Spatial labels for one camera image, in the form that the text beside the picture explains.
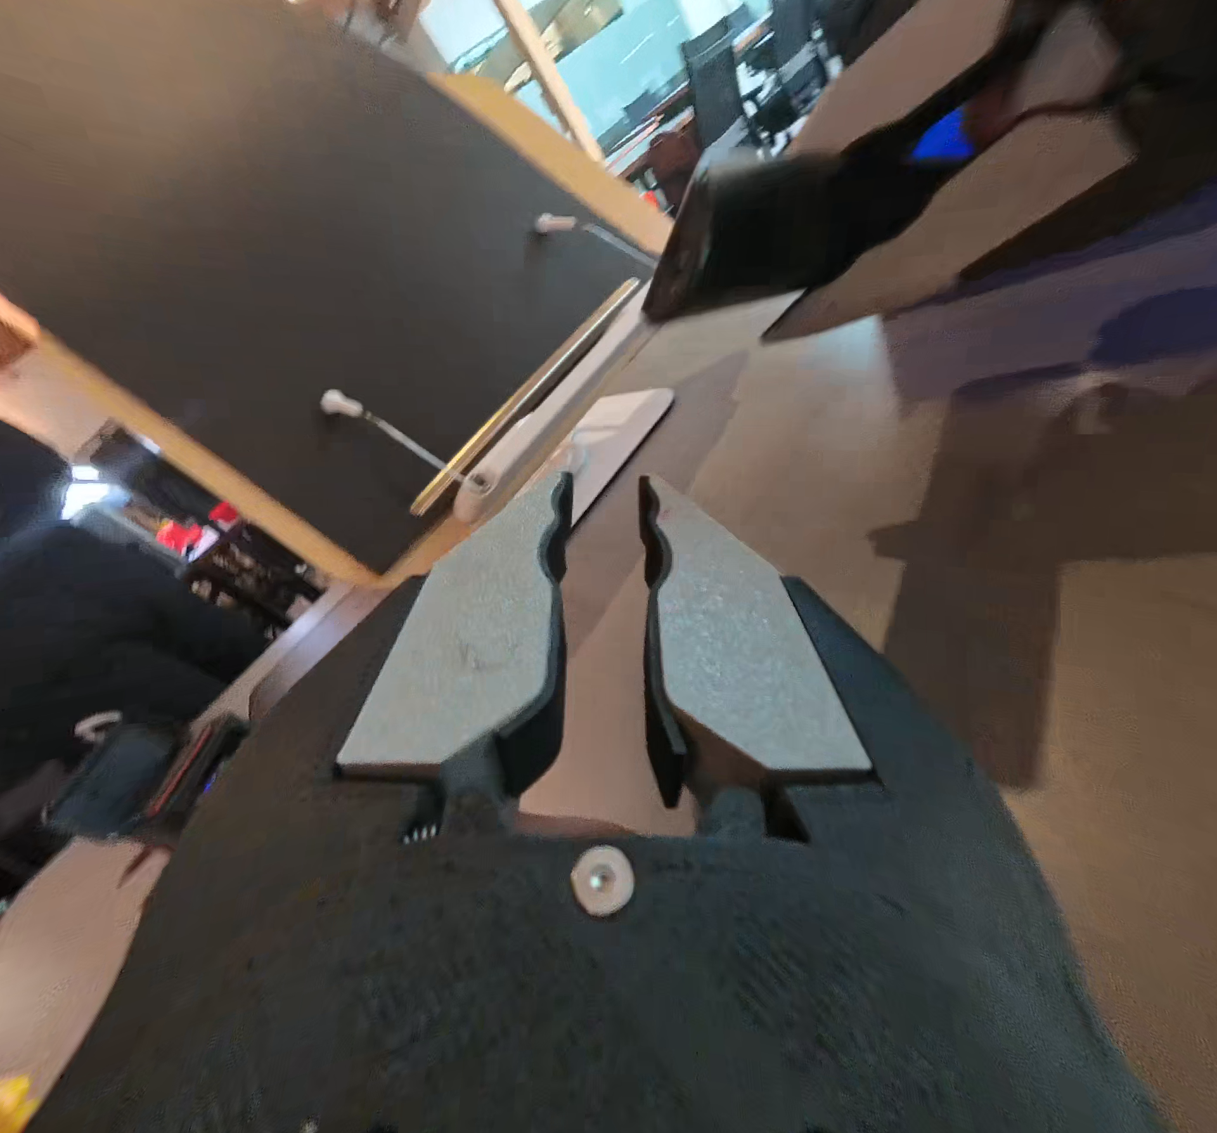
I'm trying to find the wooden post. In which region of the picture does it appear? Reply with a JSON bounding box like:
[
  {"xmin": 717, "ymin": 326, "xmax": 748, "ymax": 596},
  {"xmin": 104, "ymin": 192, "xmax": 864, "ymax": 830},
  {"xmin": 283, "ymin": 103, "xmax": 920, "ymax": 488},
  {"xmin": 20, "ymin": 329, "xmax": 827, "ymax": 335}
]
[{"xmin": 453, "ymin": 0, "xmax": 611, "ymax": 166}]

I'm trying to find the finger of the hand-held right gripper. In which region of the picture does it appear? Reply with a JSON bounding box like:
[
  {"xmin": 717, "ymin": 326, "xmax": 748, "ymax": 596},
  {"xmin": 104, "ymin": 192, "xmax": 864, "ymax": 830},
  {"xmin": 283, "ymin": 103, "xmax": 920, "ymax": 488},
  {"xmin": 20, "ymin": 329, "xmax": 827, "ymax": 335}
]
[
  {"xmin": 765, "ymin": 2, "xmax": 1142, "ymax": 340},
  {"xmin": 790, "ymin": 0, "xmax": 1026, "ymax": 156}
]

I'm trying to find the large blue storage bin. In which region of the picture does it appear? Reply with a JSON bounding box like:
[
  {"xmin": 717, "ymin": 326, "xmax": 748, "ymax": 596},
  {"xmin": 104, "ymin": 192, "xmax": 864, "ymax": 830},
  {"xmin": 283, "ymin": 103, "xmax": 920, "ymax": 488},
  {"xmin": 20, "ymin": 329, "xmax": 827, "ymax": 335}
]
[{"xmin": 910, "ymin": 108, "xmax": 978, "ymax": 162}]

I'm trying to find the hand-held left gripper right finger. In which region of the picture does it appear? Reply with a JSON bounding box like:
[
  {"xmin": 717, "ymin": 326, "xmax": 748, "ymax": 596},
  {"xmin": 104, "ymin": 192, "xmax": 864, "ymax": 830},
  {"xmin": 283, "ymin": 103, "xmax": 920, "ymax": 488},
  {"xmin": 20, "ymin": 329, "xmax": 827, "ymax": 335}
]
[{"xmin": 636, "ymin": 474, "xmax": 876, "ymax": 809}]

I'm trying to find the black board with wooden rim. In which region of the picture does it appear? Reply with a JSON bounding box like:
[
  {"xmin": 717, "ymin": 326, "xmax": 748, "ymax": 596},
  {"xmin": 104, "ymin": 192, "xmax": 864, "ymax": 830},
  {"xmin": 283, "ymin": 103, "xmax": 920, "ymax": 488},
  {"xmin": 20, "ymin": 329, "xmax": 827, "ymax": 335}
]
[{"xmin": 0, "ymin": 0, "xmax": 671, "ymax": 587}]

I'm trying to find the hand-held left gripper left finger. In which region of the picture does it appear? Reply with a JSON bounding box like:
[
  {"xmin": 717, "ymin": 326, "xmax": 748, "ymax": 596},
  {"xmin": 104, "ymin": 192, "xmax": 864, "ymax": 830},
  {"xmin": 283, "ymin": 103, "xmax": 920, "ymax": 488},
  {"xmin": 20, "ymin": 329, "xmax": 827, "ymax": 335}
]
[{"xmin": 335, "ymin": 470, "xmax": 573, "ymax": 796}]

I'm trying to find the dark zip case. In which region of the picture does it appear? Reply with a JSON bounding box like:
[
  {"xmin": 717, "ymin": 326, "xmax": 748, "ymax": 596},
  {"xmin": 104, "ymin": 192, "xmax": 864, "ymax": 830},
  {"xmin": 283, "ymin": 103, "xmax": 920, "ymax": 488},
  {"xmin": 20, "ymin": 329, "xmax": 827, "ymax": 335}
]
[{"xmin": 45, "ymin": 712, "xmax": 253, "ymax": 847}]

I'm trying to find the wire page holder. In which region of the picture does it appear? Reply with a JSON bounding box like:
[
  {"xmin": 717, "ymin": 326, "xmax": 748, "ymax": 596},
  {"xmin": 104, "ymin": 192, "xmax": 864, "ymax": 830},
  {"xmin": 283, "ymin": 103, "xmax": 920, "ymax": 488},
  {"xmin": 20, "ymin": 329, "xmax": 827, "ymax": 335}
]
[
  {"xmin": 534, "ymin": 213, "xmax": 661, "ymax": 261},
  {"xmin": 319, "ymin": 387, "xmax": 494, "ymax": 495}
]

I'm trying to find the black office chair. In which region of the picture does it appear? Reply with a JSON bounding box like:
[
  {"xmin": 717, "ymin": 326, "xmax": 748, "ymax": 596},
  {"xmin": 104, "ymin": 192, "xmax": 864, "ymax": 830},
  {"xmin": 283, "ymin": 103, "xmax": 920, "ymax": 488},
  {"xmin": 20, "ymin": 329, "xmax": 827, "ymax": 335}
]
[
  {"xmin": 760, "ymin": 0, "xmax": 830, "ymax": 99},
  {"xmin": 679, "ymin": 25, "xmax": 752, "ymax": 150}
]

